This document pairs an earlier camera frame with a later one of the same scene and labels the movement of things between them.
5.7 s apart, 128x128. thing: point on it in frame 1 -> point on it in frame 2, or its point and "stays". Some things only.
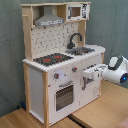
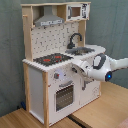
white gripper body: (95, 71) -> (82, 67)
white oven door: (64, 95) stays
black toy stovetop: (52, 59) stays
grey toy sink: (79, 51) stays
